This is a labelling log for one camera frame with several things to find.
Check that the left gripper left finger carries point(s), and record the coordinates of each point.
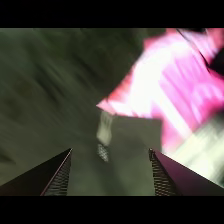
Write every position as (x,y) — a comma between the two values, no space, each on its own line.
(43,181)

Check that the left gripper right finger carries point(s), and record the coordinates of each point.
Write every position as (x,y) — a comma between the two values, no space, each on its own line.
(180,181)

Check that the dark green garment white stripe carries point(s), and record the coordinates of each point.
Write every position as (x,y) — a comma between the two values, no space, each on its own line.
(50,100)

